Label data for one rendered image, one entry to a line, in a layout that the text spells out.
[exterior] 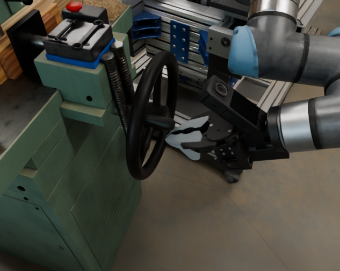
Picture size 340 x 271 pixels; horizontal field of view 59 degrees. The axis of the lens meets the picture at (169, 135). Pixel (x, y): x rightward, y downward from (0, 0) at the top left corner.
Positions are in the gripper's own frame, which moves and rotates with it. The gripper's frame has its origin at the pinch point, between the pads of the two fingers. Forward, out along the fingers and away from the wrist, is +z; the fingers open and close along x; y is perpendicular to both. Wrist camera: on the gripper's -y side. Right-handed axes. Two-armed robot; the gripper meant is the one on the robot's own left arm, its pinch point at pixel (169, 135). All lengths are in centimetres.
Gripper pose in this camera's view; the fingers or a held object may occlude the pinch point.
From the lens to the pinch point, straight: 56.3
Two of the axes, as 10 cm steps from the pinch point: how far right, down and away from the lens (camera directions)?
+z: -8.2, 1.3, 5.6
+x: 3.1, -7.3, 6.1
